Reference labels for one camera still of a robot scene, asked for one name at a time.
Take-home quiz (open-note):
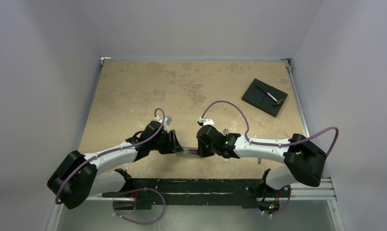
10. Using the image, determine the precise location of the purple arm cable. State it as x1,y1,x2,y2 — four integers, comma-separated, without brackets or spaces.
200,101,340,157
54,108,166,205

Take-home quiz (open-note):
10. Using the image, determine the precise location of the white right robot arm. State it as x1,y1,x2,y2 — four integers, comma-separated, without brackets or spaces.
196,125,327,196

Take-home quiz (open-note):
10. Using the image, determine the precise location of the black flat tray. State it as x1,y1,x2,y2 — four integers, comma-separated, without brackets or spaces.
241,78,288,117

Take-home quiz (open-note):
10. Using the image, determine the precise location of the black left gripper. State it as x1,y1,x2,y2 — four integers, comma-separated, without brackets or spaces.
150,129,182,154

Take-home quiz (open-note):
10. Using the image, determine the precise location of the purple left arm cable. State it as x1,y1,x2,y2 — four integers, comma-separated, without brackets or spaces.
54,108,166,205

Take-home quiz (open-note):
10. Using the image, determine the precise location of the grey battery cover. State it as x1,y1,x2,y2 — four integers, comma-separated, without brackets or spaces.
223,128,229,136

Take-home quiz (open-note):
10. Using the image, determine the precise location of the black metal tool on tray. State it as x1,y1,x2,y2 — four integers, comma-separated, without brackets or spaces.
256,85,284,105

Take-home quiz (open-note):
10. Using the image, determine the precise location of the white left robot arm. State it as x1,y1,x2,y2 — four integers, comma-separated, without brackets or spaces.
47,121,184,209

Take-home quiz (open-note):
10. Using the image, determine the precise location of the white remote control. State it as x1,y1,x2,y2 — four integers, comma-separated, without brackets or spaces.
176,147,200,158

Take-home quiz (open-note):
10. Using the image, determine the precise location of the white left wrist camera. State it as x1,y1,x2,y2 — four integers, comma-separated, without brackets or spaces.
155,116,172,127

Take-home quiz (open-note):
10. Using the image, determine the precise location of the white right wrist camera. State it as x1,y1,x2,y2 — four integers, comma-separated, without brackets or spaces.
197,117,215,127

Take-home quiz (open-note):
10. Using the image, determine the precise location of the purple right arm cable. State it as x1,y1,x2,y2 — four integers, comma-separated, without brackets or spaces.
200,101,340,157

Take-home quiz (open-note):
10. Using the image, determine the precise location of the aluminium frame rail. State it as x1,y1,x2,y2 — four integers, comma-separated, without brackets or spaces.
281,59,310,137

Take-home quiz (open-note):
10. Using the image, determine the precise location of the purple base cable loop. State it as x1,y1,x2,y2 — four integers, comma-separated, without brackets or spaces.
112,187,167,226

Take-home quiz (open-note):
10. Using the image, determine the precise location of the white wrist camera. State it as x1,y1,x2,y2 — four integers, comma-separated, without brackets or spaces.
155,116,172,127
197,117,215,127

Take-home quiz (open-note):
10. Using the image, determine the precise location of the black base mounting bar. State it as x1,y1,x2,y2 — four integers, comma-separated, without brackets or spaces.
102,170,291,211

